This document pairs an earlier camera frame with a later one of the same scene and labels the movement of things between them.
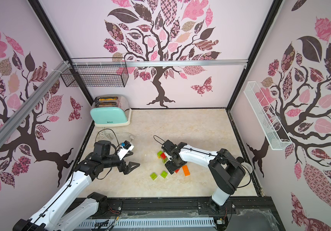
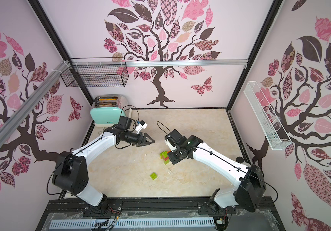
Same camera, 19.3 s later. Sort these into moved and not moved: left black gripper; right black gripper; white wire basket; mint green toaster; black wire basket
Moved: left black gripper; right black gripper
Not moved: white wire basket; mint green toaster; black wire basket
